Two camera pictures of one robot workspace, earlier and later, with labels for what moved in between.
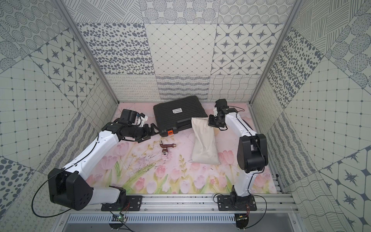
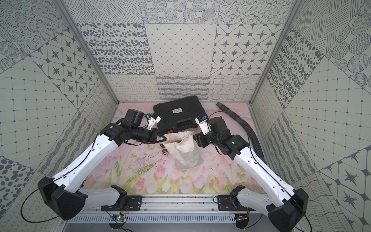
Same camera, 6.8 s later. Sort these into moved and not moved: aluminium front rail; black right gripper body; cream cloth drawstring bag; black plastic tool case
Moved: black right gripper body; cream cloth drawstring bag
Not moved: aluminium front rail; black plastic tool case
